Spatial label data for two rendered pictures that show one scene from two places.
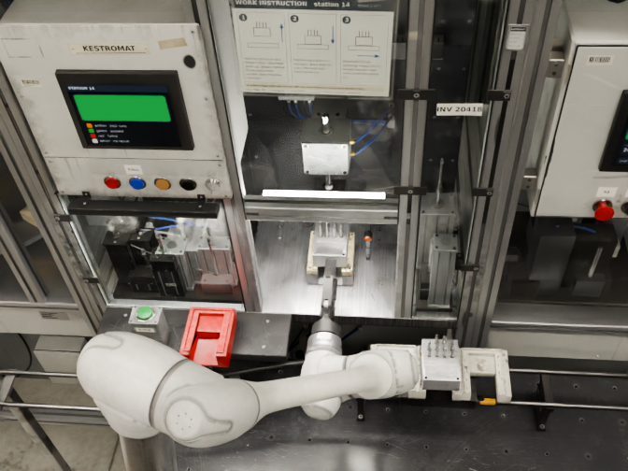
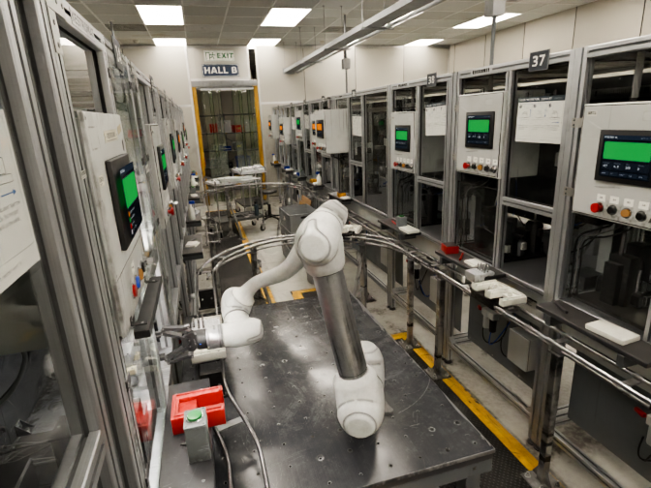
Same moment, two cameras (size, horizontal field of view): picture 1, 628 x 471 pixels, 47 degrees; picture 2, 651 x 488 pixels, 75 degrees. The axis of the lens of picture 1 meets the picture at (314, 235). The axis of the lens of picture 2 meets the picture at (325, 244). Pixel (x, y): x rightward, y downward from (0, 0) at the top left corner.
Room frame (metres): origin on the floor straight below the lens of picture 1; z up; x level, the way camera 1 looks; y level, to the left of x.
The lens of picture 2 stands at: (1.21, 1.52, 1.80)
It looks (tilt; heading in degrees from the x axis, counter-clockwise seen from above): 17 degrees down; 246
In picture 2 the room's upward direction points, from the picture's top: 3 degrees counter-clockwise
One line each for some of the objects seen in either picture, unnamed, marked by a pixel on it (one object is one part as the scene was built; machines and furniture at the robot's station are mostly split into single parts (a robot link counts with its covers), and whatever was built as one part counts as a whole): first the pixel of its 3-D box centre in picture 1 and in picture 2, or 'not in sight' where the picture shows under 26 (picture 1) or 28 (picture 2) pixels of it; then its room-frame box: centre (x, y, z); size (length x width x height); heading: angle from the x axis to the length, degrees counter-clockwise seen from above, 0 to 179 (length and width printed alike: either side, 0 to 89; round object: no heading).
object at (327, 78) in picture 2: not in sight; (358, 121); (-3.90, -7.65, 1.65); 4.64 x 0.08 x 3.30; 171
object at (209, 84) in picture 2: not in sight; (231, 143); (-0.92, -8.10, 1.31); 1.36 x 0.10 x 2.62; 171
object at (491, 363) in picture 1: (437, 377); (208, 341); (1.00, -0.30, 0.84); 0.36 x 0.14 x 0.10; 81
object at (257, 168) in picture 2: not in sight; (251, 190); (-0.92, -6.67, 0.48); 0.84 x 0.58 x 0.97; 89
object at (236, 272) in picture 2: not in sight; (231, 247); (0.02, -4.57, 0.01); 5.85 x 0.59 x 0.01; 81
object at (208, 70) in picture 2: not in sight; (220, 70); (-0.86, -8.05, 2.82); 0.75 x 0.04 x 0.25; 171
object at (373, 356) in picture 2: not in sight; (363, 370); (0.50, 0.24, 0.85); 0.18 x 0.16 x 0.22; 58
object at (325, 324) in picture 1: (326, 324); (195, 340); (1.08, -0.01, 1.01); 0.09 x 0.07 x 0.08; 171
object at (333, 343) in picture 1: (324, 349); (214, 337); (1.01, 0.00, 1.01); 0.09 x 0.06 x 0.09; 81
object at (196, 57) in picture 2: not in sight; (219, 63); (-0.86, -8.11, 2.96); 1.23 x 0.08 x 0.68; 171
